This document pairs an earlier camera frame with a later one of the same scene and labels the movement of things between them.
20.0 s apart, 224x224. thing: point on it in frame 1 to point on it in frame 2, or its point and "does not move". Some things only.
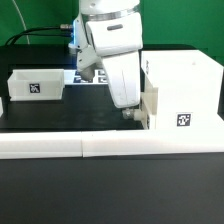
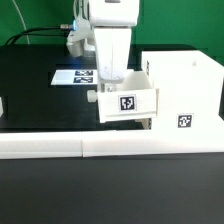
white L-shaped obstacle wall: [59, 145] does not move
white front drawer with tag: [149, 99] to [146, 123]
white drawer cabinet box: [187, 89] does not move
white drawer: [36, 84] to [137, 99]
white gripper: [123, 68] to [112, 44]
